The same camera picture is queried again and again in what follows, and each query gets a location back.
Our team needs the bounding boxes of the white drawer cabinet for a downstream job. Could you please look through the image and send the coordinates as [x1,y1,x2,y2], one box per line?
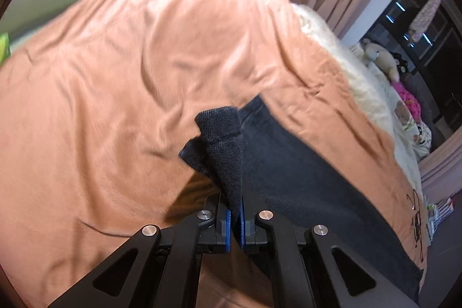
[427,196,454,234]

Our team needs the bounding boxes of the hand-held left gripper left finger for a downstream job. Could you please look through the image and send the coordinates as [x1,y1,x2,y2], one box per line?
[47,197,232,308]

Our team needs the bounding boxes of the beige teddy bear plush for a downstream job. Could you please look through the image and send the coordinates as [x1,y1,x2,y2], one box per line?
[361,38,402,83]

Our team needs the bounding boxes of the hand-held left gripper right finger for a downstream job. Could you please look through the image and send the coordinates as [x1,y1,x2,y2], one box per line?
[239,208,421,308]

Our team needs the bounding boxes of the green packet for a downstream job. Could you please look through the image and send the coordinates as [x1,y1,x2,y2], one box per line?
[0,33,10,62]

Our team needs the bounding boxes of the orange blanket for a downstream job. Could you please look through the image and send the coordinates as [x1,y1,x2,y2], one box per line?
[0,0,428,308]

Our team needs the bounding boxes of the thin black cable tangle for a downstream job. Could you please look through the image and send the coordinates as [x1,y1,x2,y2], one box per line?
[406,188,427,262]

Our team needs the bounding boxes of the pink plush cloth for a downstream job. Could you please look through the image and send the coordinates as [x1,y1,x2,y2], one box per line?
[393,80,420,122]

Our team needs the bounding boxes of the cream duvet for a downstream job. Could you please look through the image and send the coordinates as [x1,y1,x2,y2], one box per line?
[292,3,424,193]

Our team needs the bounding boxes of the black denim pants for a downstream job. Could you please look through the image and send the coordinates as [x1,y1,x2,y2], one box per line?
[178,95,424,305]

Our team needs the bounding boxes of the dark wardrobe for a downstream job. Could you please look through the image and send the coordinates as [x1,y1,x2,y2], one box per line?
[361,0,462,150]

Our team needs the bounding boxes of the floral hanging garment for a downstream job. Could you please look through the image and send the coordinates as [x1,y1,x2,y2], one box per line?
[408,0,443,44]

